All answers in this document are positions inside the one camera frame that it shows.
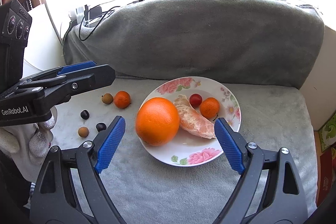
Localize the small cherry tomato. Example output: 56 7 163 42
189 93 203 108

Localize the small tangerine on sofa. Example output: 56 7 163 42
113 91 131 109

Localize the grey sofa seat cover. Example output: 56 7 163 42
52 79 318 223

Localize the brown longan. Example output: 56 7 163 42
77 127 89 138
101 93 113 105

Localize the dark grape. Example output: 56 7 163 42
80 110 90 120
96 122 106 132

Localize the large orange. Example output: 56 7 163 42
135 97 180 146

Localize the dark grape upper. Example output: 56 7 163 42
80 110 90 120

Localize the black power adapter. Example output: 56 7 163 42
88 5 102 20

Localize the dark grape lower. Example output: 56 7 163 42
96 122 106 132

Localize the white power strip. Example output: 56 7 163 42
68 5 89 23

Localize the small tangerine on plate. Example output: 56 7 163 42
199 97 220 119

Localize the peeled pomelo segment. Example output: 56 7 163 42
173 94 216 139

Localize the grey sofa back cushion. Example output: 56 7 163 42
63 0 325 88

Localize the white gloved left hand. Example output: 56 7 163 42
1 107 58 182

